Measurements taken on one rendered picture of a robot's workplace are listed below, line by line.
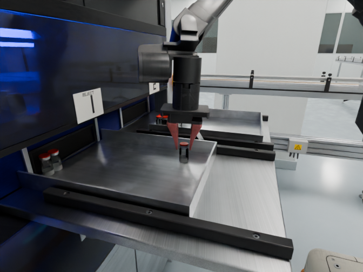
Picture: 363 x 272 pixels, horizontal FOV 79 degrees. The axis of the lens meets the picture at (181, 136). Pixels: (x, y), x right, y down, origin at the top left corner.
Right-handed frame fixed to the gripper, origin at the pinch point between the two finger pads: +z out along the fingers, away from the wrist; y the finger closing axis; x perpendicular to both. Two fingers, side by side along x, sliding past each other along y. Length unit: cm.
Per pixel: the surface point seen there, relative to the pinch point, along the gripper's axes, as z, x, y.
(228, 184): 3.8, 9.2, -9.4
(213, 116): 3.9, -38.8, -10.5
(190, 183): 3.9, 9.4, -1.9
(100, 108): -7.4, -1.6, 19.6
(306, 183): 89, -131, -109
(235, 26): -41, -174, -37
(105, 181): 4.5, 9.5, 15.3
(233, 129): 3.6, -24.1, -15.9
